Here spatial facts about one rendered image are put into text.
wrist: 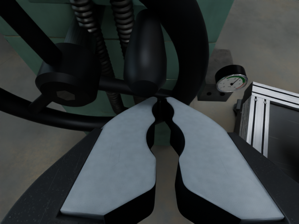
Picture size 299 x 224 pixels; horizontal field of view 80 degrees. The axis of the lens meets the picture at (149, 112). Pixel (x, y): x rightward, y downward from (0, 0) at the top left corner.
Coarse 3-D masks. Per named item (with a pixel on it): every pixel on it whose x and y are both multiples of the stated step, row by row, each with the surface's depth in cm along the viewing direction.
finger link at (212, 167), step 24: (168, 120) 11; (192, 120) 9; (192, 144) 7; (216, 144) 7; (192, 168) 6; (216, 168) 6; (240, 168) 6; (192, 192) 6; (216, 192) 6; (240, 192) 6; (264, 192) 6; (192, 216) 6; (216, 216) 5; (240, 216) 5; (264, 216) 5
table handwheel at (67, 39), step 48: (0, 0) 12; (144, 0) 11; (192, 0) 12; (48, 48) 16; (192, 48) 14; (0, 96) 24; (48, 96) 19; (96, 96) 20; (144, 96) 22; (192, 96) 20
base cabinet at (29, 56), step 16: (16, 48) 40; (112, 48) 39; (32, 64) 44; (112, 64) 43; (176, 64) 43; (176, 80) 48; (128, 96) 55; (80, 112) 66; (96, 112) 66; (112, 112) 65; (160, 128) 77; (160, 144) 98
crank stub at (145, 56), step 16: (144, 16) 11; (144, 32) 10; (160, 32) 11; (128, 48) 10; (144, 48) 9; (160, 48) 10; (128, 64) 9; (144, 64) 9; (160, 64) 9; (128, 80) 10; (144, 80) 9; (160, 80) 9
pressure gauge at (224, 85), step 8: (216, 72) 39; (224, 72) 37; (232, 72) 36; (240, 72) 36; (216, 80) 39; (224, 80) 38; (232, 80) 37; (240, 80) 37; (224, 88) 40; (232, 88) 40; (240, 88) 39
